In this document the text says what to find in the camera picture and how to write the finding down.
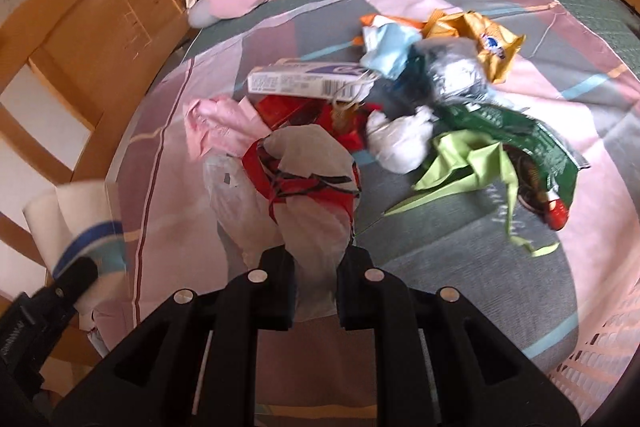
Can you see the striped pink grey bedsheet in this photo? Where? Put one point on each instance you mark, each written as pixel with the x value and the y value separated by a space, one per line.
pixel 574 312

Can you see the red and white wrapper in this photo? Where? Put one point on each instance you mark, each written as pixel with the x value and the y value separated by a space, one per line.
pixel 311 186

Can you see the silver foil wrapper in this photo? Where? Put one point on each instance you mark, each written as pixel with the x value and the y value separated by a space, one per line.
pixel 447 68

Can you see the wooden bed frame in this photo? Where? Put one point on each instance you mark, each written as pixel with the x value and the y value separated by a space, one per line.
pixel 93 62

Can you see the white trash bin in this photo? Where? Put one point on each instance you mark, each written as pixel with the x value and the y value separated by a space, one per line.
pixel 81 219

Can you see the clear plastic bag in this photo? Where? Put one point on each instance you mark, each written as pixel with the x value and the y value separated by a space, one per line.
pixel 240 210

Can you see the white toothpaste box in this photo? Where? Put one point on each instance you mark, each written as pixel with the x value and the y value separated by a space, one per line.
pixel 333 82

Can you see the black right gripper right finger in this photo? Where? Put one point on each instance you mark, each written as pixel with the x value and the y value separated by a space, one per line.
pixel 421 353

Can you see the yellow snack bag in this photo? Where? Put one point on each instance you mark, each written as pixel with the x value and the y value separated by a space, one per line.
pixel 496 46

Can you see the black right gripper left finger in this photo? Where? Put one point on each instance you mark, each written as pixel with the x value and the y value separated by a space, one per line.
pixel 211 360

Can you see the white crumpled tissue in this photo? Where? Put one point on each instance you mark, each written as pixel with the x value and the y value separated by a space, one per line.
pixel 399 145

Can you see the red crumpled packaging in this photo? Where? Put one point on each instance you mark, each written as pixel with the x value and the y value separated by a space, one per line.
pixel 347 124

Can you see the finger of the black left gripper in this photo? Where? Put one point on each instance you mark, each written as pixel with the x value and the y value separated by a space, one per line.
pixel 39 327

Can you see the pink crumpled paper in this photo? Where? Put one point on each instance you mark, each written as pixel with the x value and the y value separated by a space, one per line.
pixel 221 124

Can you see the orange and white wrapper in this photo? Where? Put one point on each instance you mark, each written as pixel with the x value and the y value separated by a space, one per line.
pixel 377 20

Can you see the dark green snack bag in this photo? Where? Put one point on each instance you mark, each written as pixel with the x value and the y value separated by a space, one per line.
pixel 546 165

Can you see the light blue face mask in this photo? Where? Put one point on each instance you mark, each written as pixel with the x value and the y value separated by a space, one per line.
pixel 386 49

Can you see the light green paper scrap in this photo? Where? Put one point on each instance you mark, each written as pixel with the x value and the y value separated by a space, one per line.
pixel 468 161

